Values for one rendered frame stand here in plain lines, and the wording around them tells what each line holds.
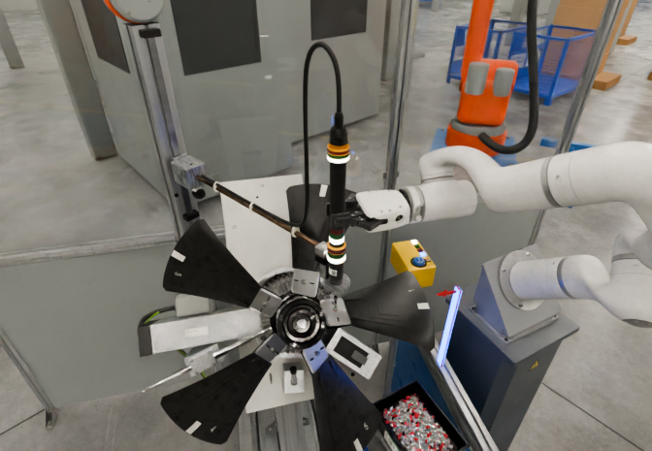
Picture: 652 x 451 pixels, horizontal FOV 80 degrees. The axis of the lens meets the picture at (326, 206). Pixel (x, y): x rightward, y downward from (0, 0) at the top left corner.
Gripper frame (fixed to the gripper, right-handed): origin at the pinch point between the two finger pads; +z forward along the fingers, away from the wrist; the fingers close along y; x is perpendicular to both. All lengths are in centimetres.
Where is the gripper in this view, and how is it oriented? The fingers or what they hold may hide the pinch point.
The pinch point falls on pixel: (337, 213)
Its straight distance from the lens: 84.4
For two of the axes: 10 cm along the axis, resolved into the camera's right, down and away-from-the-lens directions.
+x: 0.1, -8.4, -5.4
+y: -2.3, -5.2, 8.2
